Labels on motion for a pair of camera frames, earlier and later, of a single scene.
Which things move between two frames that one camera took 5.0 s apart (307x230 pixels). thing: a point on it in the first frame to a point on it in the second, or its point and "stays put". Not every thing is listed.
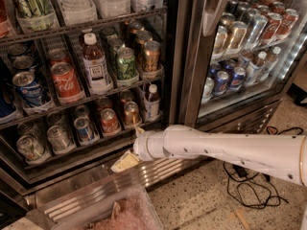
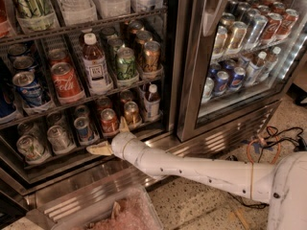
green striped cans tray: (35, 8) stays put
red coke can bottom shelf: (109, 122) stays put
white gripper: (142, 148) to (119, 145)
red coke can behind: (103, 103) stays put
